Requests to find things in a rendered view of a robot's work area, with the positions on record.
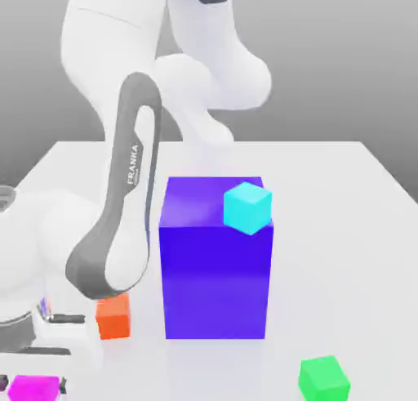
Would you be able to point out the small green cube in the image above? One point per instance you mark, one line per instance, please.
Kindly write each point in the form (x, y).
(323, 379)

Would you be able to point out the large purple box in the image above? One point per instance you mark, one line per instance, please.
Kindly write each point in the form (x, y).
(215, 277)

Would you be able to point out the small cyan cube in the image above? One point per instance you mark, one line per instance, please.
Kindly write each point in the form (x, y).
(247, 208)

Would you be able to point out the small orange cube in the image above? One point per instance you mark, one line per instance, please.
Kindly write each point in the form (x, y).
(113, 319)

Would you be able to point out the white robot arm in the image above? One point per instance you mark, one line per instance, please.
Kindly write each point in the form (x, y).
(98, 67)

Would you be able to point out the small magenta cube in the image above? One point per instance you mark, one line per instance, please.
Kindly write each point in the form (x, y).
(32, 389)

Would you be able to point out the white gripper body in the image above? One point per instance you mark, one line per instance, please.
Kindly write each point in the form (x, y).
(81, 355)

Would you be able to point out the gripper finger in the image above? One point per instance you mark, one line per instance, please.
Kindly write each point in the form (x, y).
(62, 385)
(3, 383)

